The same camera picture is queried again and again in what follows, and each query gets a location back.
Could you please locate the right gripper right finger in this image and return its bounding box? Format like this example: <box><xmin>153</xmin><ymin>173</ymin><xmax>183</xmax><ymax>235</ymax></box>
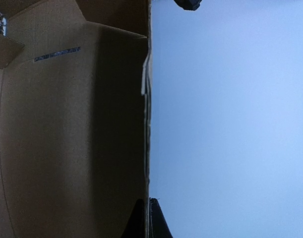
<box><xmin>148</xmin><ymin>198</ymin><xmax>173</xmax><ymax>238</ymax></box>

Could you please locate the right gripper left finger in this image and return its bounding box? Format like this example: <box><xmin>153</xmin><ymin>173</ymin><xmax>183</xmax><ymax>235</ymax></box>
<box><xmin>121</xmin><ymin>199</ymin><xmax>145</xmax><ymax>238</ymax></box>

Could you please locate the brown cardboard box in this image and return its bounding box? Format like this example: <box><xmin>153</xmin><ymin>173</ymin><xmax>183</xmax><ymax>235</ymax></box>
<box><xmin>0</xmin><ymin>0</ymin><xmax>152</xmax><ymax>238</ymax></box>

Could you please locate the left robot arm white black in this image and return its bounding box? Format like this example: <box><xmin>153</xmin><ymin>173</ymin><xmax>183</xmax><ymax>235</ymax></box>
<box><xmin>174</xmin><ymin>0</ymin><xmax>202</xmax><ymax>11</ymax></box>

